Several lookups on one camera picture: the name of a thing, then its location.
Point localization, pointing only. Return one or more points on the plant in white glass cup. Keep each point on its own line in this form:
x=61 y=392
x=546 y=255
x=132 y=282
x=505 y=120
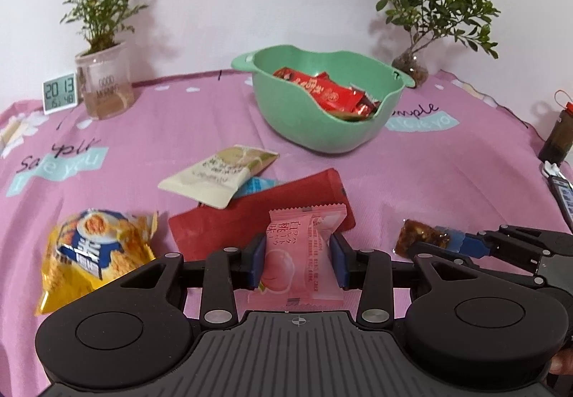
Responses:
x=105 y=88

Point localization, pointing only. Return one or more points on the brown clear-wrapped snack bar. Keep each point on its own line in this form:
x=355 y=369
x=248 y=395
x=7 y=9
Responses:
x=416 y=233

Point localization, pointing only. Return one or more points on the large dark red pouch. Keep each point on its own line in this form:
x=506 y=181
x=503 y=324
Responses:
x=291 y=193

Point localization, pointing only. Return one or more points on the plant in round glass vase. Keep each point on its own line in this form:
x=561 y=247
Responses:
x=412 y=66

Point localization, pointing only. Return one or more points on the pink peach snack packet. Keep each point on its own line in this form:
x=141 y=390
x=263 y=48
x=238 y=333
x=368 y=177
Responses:
x=295 y=254

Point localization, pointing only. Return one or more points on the cream snack packet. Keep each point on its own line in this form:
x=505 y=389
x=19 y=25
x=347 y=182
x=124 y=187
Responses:
x=210 y=175

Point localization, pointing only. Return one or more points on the light blue snack packet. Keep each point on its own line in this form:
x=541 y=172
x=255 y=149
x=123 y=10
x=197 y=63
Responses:
x=257 y=185

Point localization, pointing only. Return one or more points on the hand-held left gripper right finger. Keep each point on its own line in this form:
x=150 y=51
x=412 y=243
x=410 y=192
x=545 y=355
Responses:
x=339 y=260

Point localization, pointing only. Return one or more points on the white digital clock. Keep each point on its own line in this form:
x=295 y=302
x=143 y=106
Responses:
x=60 y=92

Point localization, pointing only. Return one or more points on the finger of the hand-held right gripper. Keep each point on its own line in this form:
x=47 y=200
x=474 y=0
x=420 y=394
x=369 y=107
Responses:
x=470 y=238
x=461 y=254

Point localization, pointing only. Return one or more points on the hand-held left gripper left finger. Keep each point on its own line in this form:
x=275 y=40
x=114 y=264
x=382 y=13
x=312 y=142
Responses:
x=258 y=260

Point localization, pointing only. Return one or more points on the green plastic bowl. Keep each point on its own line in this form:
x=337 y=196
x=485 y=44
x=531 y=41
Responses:
x=313 y=128

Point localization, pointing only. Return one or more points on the yellow and blue chip bag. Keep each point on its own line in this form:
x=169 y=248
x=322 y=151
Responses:
x=89 y=245

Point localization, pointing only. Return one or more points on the brown bottle with red cap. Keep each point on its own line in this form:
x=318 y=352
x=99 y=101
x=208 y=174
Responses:
x=557 y=137

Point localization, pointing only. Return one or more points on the black device with blue screen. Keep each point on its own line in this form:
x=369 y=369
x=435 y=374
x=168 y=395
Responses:
x=562 y=195

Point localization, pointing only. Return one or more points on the pink printed tablecloth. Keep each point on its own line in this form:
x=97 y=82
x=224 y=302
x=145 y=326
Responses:
x=179 y=119

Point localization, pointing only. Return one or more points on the bright red snack packet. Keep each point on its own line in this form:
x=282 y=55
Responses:
x=295 y=78
x=335 y=97
x=367 y=107

